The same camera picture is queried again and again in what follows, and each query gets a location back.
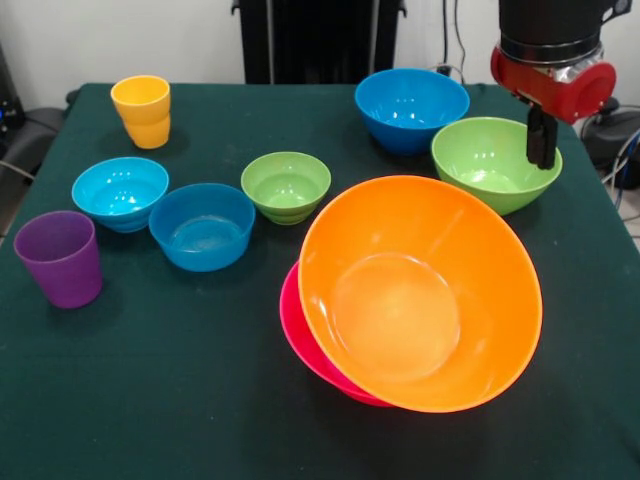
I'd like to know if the small light blue bowl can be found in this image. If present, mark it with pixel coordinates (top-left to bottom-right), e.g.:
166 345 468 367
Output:
71 156 170 234

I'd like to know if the black computer tower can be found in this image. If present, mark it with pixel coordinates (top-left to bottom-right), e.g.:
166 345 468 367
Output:
0 42 26 132

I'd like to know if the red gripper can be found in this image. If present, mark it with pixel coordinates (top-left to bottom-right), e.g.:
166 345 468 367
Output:
489 44 618 170

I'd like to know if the medium blue bowl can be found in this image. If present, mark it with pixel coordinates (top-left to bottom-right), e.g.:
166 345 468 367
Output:
354 68 471 157

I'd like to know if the yellow cup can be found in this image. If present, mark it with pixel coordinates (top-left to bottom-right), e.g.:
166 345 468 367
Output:
109 74 172 150

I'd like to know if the large green bowl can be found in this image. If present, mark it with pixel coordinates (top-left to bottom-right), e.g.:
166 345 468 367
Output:
431 116 564 217

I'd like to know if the purple cup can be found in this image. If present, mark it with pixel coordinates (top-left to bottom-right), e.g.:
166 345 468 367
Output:
13 210 104 310

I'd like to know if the large pink bowl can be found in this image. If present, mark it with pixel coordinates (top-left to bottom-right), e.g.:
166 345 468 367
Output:
278 259 394 407

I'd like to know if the small green bowl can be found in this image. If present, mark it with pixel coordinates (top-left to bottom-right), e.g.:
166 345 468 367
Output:
240 151 332 226

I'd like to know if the dark blue bowl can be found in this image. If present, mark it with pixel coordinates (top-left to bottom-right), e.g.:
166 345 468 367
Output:
148 182 257 274

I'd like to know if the black hanging cable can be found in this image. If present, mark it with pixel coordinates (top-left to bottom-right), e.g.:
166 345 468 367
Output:
441 0 468 84

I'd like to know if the large orange bowl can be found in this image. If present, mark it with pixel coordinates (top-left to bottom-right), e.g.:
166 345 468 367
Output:
297 174 544 414

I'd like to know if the dark green tablecloth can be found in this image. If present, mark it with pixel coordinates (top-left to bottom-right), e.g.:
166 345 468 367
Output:
0 82 640 480

